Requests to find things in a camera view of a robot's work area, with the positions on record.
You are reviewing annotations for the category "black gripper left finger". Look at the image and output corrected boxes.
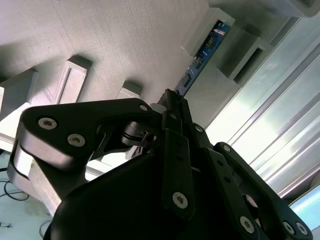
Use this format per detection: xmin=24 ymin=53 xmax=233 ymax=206
xmin=7 ymin=87 xmax=198 ymax=221

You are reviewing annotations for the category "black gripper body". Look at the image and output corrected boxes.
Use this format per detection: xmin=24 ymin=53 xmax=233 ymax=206
xmin=43 ymin=152 xmax=251 ymax=240

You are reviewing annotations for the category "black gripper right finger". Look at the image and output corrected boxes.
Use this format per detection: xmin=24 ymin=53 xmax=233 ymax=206
xmin=180 ymin=97 xmax=315 ymax=240

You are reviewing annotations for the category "blue RAM stick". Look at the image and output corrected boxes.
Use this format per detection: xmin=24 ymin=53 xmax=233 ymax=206
xmin=174 ymin=21 xmax=232 ymax=97

